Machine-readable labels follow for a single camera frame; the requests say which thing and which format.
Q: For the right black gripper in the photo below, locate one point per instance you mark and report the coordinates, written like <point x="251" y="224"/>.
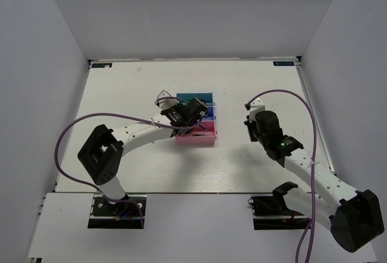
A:
<point x="250" y="126"/>

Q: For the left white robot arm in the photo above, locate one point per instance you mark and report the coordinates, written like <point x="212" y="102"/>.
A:
<point x="103" y="150"/>

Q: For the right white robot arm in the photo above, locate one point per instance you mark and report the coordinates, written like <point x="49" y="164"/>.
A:
<point x="353" y="217"/>

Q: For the pink drawer container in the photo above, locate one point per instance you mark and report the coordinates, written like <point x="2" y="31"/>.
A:
<point x="202" y="135"/>

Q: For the dark blue drawer container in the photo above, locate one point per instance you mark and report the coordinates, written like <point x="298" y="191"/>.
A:
<point x="210" y="114"/>

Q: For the light blue drawer container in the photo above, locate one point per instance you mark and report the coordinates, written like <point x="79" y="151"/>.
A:
<point x="206" y="98"/>

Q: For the right blue corner label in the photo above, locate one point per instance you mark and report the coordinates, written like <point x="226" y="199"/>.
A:
<point x="283" y="63"/>

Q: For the blue corner label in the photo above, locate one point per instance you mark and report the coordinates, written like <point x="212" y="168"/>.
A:
<point x="283" y="63"/>
<point x="101" y="65"/>

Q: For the left blue corner label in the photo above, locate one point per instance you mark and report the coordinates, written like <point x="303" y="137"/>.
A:
<point x="101" y="65"/>

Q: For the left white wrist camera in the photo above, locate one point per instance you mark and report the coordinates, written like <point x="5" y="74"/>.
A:
<point x="166" y="102"/>

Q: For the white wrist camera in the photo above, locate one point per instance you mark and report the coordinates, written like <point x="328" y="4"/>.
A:
<point x="166" y="102"/>
<point x="254" y="107"/>

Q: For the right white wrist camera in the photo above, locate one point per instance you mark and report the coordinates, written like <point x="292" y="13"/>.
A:
<point x="254" y="107"/>

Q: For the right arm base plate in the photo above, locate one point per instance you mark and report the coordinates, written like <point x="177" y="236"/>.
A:
<point x="269" y="214"/>

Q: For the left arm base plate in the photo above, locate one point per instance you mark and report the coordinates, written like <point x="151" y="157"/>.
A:
<point x="105" y="215"/>

